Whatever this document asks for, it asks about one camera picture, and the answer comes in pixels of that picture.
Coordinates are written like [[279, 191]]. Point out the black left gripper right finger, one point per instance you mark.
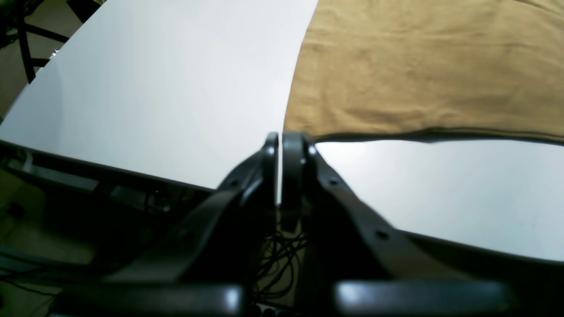
[[343, 219]]

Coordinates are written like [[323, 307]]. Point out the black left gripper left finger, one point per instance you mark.
[[228, 222]]

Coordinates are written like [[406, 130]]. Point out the tan brown T-shirt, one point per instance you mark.
[[398, 68]]

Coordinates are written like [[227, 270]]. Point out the black metal stand legs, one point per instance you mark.
[[31, 29]]

